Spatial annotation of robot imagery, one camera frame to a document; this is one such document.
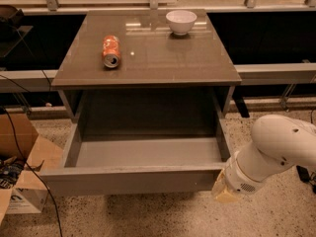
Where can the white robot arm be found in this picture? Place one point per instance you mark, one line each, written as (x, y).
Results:
(277, 143)

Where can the grey drawer cabinet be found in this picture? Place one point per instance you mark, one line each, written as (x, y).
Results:
(150, 55)

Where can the grey top drawer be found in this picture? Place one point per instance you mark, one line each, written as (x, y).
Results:
(135, 141)

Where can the yellow foam-covered gripper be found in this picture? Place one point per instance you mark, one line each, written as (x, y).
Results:
(237, 178)

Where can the black device on shelf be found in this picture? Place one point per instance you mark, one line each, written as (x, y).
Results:
(12, 32)

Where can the white ceramic bowl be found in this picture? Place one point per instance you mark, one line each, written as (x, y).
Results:
(181, 22)

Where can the brown cardboard box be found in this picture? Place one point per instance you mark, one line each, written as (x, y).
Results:
(24, 155)

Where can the black power adapter with cable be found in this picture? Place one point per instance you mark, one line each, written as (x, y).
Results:
(305, 177)

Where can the orange soda can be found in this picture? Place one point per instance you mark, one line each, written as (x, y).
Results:
(111, 51)

